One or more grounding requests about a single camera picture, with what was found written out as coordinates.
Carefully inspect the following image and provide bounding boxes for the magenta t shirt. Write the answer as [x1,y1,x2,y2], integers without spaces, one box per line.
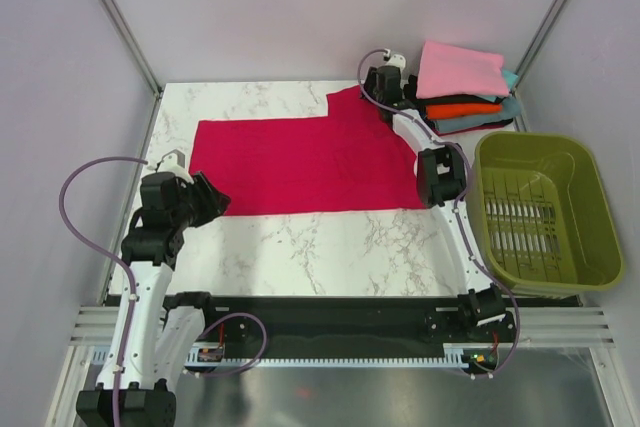
[190,87,423,216]

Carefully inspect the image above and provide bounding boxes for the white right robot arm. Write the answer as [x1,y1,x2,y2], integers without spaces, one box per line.
[358,65,507,341]

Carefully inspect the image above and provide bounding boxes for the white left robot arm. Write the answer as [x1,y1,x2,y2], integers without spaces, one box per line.
[76,172,231,426]

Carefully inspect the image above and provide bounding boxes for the folded black t shirt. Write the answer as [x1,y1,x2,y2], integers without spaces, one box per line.
[403,75,504,119]

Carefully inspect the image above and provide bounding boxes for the folded orange t shirt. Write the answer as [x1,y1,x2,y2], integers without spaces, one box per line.
[426,103,501,120]

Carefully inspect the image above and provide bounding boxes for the folded pink t shirt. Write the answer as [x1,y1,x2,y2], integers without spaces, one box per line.
[416,41,509,99]

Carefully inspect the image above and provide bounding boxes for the folded dark red t shirt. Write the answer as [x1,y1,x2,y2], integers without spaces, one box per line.
[434,119,514,137]

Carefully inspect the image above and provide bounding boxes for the folded teal t shirt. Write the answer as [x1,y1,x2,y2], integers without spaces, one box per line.
[502,69,519,97]

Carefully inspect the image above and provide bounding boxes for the folded grey blue t shirt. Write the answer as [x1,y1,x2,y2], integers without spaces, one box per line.
[430,97,522,128]

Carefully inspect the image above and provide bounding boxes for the olive green plastic basket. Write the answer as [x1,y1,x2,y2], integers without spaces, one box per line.
[466,131,625,298]

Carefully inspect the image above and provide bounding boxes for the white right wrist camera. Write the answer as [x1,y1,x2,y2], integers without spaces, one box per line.
[383,49,406,70]

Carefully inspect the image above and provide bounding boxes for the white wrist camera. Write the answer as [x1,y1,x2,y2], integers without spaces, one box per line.
[383,49,406,70]
[146,149,194,184]

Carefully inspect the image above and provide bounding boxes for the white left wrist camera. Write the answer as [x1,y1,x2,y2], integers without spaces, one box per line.
[146,149,194,184]

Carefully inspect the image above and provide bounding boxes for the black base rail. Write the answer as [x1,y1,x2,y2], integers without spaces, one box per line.
[149,294,519,361]

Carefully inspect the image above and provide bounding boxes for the white slotted cable duct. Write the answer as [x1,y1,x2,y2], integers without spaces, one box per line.
[184,346,499,372]

